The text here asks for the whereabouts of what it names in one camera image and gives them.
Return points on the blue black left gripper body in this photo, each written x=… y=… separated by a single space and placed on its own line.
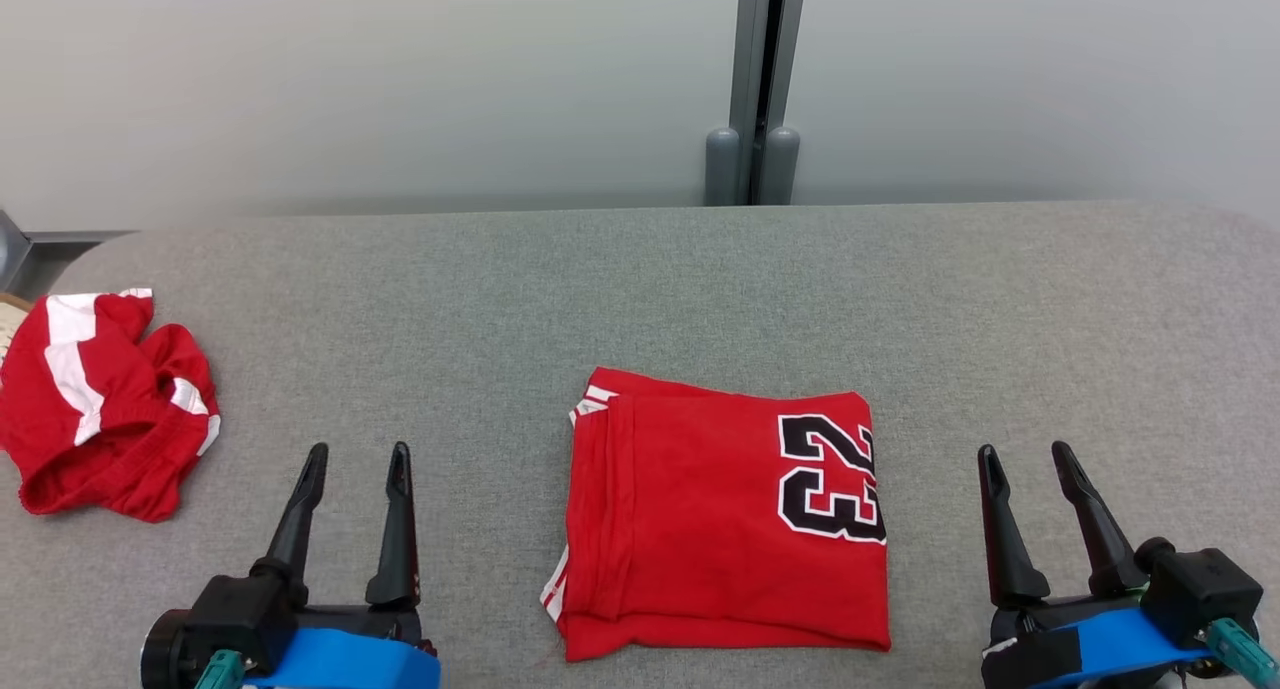
x=350 y=659

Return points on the grey metal partition post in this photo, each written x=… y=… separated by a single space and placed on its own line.
x=750 y=49

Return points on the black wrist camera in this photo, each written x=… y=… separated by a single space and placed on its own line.
x=235 y=609
x=1200 y=584

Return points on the grey metal floor rail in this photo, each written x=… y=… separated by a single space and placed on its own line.
x=80 y=237

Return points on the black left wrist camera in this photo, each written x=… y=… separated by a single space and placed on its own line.
x=235 y=609

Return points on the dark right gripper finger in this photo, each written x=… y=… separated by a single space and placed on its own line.
x=1100 y=544
x=1010 y=549

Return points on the red shorts with white stripe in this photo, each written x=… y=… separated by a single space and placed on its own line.
x=130 y=449

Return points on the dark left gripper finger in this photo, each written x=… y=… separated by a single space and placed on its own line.
x=398 y=539
x=295 y=529

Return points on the red number 23 jersey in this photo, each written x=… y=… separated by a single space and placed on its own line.
x=700 y=529

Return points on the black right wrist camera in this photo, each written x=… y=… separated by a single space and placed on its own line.
x=1200 y=584

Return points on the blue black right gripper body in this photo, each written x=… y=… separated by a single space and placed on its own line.
x=1090 y=644

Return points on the cream perforated laundry basket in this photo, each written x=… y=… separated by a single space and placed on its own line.
x=6 y=319

